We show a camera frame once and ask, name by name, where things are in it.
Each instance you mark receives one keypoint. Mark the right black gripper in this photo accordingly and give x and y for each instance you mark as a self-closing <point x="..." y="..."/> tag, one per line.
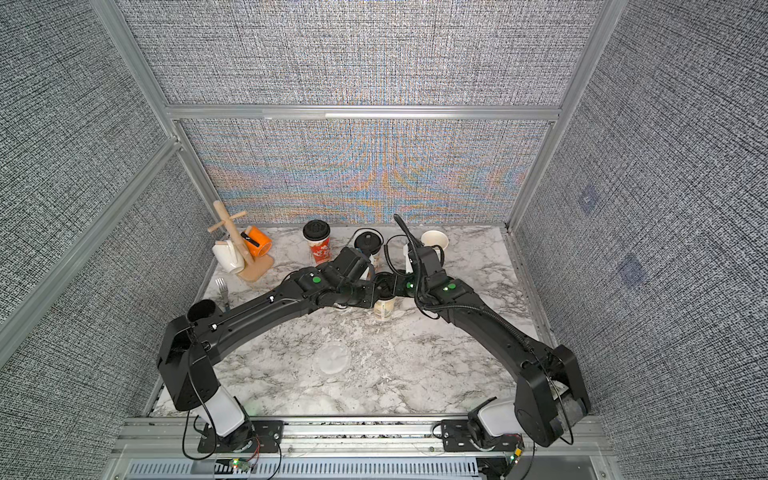
<point x="392" y="285"/>

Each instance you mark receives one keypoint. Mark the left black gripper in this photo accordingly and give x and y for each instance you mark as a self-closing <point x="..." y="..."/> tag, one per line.
<point x="363" y="283"/>

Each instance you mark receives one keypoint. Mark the cream paper cup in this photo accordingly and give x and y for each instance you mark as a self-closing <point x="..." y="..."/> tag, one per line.
<point x="384" y="309"/>
<point x="435" y="238"/>

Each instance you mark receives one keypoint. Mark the red white paper cup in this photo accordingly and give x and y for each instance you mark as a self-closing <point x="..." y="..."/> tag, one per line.
<point x="375" y="258"/>

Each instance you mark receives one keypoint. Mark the red paper milk tea cup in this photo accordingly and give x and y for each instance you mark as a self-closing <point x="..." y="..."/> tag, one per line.
<point x="320" y="250"/>

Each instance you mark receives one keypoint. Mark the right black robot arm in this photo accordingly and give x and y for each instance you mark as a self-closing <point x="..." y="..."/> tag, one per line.
<point x="550" y="393"/>

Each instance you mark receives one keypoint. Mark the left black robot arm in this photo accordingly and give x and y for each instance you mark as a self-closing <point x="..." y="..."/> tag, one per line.
<point x="191" y="348"/>

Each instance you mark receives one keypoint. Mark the white leak-proof paper disc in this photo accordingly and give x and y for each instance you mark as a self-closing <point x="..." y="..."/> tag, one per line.
<point x="333" y="358"/>

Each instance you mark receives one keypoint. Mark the wooden mug tree stand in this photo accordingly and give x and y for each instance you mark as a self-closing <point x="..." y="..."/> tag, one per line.
<point x="255" y="267"/>

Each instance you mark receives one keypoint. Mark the orange mug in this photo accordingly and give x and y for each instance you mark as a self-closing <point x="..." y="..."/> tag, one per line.
<point x="257" y="242"/>

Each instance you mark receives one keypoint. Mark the white mug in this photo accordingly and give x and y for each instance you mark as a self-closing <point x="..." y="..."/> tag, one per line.
<point x="228" y="256"/>

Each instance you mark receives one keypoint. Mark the black mug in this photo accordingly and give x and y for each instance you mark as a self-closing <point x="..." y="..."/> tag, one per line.
<point x="202" y="309"/>

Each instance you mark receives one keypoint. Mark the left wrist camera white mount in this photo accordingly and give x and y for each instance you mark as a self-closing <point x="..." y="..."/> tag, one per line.
<point x="350" y="265"/>

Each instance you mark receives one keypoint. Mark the silver fork green handle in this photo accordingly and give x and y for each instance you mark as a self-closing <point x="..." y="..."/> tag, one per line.
<point x="223" y="291"/>

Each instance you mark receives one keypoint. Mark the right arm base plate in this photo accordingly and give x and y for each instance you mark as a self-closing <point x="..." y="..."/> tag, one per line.
<point x="468" y="436"/>

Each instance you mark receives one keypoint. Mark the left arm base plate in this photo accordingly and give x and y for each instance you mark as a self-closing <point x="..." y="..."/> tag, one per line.
<point x="262" y="435"/>

